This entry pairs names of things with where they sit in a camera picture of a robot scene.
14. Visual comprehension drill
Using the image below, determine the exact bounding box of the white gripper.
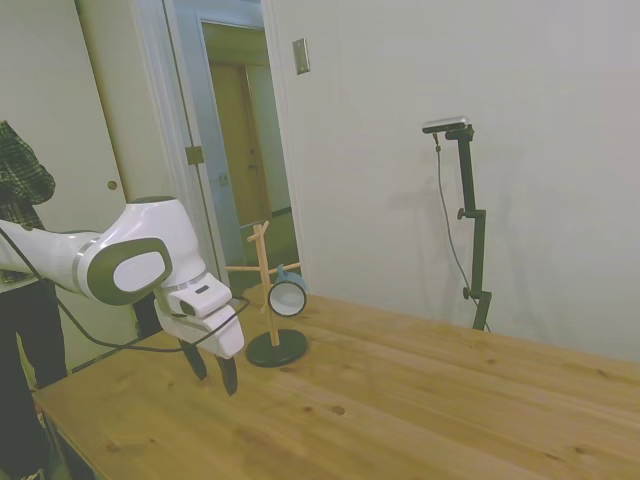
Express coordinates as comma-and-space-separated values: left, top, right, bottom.
153, 298, 246, 398

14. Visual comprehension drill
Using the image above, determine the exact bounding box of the blue enamel mug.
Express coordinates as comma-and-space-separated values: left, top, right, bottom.
267, 263, 309, 317

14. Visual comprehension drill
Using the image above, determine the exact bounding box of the wooden mug tree black base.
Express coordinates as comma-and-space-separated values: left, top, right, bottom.
225, 221, 310, 369

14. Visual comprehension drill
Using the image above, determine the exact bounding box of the black box on floor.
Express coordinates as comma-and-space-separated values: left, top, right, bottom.
133, 294, 164, 337

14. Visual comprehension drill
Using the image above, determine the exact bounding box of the brown wooden door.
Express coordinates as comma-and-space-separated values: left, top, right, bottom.
208, 62, 291, 226

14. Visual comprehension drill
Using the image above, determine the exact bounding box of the person in plaid shirt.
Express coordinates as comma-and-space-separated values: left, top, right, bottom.
0, 119, 69, 480

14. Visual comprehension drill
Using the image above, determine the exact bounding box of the white open door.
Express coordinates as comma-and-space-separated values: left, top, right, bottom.
74, 0, 226, 311

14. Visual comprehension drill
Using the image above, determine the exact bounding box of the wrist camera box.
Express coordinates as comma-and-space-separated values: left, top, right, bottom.
205, 302, 241, 334

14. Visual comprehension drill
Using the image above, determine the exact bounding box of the black camera stand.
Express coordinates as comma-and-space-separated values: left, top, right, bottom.
432, 132, 494, 334
443, 125, 494, 332

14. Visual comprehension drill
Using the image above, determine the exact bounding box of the metal wall switch plate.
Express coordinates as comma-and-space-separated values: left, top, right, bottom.
292, 38, 311, 76

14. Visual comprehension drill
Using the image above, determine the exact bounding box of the grey camera on stand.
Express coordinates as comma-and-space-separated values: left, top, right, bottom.
422, 115, 472, 135

